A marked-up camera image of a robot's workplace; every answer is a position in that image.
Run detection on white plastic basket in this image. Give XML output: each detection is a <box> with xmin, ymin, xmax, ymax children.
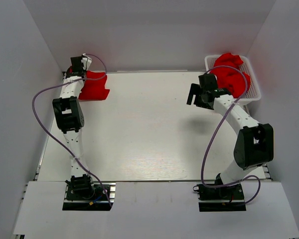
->
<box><xmin>204</xmin><ymin>55</ymin><xmax>261</xmax><ymax>106</ymax></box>

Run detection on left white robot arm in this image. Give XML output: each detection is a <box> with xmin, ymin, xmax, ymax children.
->
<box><xmin>52</xmin><ymin>54</ymin><xmax>95</xmax><ymax>199</ymax></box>

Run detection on red t shirt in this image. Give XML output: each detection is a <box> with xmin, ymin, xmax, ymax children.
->
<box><xmin>79</xmin><ymin>71</ymin><xmax>110</xmax><ymax>101</ymax></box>

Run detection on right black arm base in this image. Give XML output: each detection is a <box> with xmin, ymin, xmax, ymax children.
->
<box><xmin>193</xmin><ymin>184</ymin><xmax>246</xmax><ymax>212</ymax></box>

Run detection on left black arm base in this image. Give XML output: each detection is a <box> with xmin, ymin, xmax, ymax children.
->
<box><xmin>62</xmin><ymin>174</ymin><xmax>116</xmax><ymax>211</ymax></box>

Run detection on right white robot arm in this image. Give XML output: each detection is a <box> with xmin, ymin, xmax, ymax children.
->
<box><xmin>187</xmin><ymin>73</ymin><xmax>274</xmax><ymax>199</ymax></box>

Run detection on red t shirts pile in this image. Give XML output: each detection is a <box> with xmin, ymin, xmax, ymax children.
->
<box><xmin>210</xmin><ymin>53</ymin><xmax>246</xmax><ymax>98</ymax></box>

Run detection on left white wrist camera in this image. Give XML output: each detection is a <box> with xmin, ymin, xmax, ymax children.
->
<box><xmin>82</xmin><ymin>53</ymin><xmax>92</xmax><ymax>71</ymax></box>

